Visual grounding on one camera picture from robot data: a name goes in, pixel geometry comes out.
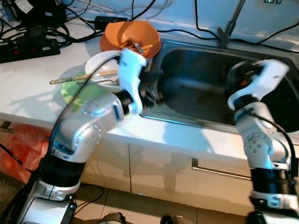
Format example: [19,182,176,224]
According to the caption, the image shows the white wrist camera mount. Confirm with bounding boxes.
[227,59,290,110]
[117,48,148,115]

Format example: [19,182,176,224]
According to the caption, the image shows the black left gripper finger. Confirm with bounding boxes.
[145,68,165,87]

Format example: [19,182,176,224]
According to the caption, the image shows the orange plastic bag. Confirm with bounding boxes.
[0,124,52,185]

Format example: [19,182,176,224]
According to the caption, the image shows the metal cabinet door handle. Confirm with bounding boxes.
[191,158,253,181]

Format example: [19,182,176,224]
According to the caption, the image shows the dark metal faucet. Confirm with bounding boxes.
[217,0,247,47]

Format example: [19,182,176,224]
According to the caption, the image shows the orange plastic bowl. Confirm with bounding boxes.
[102,20,162,56]

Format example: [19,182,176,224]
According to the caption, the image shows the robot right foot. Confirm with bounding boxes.
[160,215,197,224]

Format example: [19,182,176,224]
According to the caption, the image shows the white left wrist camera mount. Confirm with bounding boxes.
[117,48,148,115]

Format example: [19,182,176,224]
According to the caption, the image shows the black power adapter brick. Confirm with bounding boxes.
[95,16,128,29]

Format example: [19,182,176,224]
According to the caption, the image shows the black hanging wall cable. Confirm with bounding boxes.
[193,0,220,40]

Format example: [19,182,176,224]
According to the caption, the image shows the orange plastic plate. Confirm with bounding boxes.
[100,40,163,60]

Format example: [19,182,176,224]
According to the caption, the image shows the light green plate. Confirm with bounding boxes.
[60,77,122,108]

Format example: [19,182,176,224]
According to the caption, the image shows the stainless steel sink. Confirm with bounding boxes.
[140,38,299,136]

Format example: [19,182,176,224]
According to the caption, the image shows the black electronic box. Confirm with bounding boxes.
[13,0,68,26]

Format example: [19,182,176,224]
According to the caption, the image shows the wooden chopsticks with green ends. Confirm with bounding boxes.
[50,70,118,85]

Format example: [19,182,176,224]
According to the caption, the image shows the white bowl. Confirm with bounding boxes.
[85,50,123,89]

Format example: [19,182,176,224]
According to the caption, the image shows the white kitchen base cabinet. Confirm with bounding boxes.
[0,117,299,217]

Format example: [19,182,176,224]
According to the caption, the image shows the black power strip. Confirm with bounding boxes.
[0,36,61,64]

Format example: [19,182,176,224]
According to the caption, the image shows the small metal utensil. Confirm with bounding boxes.
[125,40,146,53]

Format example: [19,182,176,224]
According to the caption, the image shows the black plug adapter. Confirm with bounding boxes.
[26,26,54,42]

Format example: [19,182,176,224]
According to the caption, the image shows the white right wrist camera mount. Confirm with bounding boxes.
[227,59,290,110]

